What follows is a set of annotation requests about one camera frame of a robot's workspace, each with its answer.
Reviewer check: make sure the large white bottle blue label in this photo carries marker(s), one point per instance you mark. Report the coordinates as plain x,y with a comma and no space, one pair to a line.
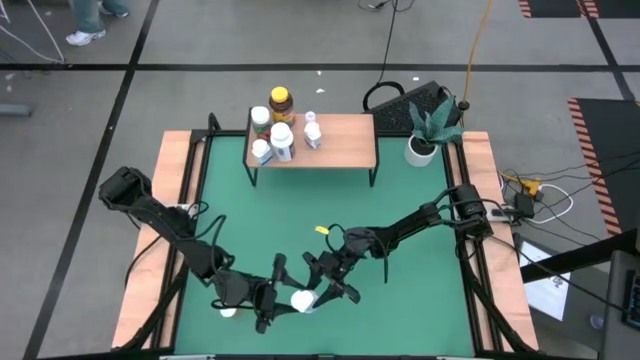
303,300

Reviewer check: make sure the white bottle maroon label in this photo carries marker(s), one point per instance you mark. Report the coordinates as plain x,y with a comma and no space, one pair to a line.
281,134

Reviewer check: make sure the green table mat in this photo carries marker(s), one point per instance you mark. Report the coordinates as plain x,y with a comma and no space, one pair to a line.
400,310

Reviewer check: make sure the person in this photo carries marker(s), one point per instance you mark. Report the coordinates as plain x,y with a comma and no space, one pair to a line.
87,20

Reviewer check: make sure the yellow tag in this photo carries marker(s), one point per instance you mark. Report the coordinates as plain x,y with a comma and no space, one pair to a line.
321,229

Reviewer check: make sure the black keyboard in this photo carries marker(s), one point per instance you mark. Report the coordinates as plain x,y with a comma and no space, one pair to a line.
400,115

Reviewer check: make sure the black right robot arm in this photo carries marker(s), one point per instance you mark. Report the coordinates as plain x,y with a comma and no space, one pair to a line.
415,220

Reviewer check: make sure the small white bottle blue label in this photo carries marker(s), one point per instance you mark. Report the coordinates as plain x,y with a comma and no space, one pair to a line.
260,148

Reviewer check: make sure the grey cabinet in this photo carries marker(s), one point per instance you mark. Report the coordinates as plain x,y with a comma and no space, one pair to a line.
615,310

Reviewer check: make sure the white paper sheet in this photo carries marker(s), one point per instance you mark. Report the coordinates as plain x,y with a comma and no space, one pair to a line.
547,295

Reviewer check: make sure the wooden shelf black metal frame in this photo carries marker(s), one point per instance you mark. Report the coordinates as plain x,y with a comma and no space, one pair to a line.
345,145

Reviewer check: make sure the green snake plant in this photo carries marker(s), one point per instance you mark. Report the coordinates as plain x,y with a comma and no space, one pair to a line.
435,125

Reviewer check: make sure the orange pill bottle white cap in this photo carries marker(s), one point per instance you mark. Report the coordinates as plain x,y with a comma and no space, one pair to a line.
228,313

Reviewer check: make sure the white round plant pot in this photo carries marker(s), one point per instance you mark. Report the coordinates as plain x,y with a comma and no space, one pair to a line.
415,157

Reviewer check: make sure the grey flat floor object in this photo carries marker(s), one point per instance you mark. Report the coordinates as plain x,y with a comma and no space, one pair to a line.
15,110

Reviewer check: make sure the amber bottle yellow cap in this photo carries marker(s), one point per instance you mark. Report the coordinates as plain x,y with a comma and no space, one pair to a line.
280,95

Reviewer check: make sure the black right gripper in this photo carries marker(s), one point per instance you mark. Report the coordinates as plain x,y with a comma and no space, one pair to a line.
340,260

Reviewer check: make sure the black desk edge bar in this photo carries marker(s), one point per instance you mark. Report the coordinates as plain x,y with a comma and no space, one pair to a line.
575,260

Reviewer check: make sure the black power adapter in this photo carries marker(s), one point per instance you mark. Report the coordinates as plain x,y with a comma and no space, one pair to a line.
525,205

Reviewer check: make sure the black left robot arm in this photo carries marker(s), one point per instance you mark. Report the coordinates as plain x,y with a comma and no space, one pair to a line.
165,220

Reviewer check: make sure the black mat striped edge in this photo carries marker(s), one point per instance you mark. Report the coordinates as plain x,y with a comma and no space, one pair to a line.
555,7
615,130

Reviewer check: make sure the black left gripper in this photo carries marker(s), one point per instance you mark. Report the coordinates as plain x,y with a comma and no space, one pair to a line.
240,290

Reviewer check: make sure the yellow power plug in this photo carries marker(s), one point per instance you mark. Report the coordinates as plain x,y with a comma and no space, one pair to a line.
531,186

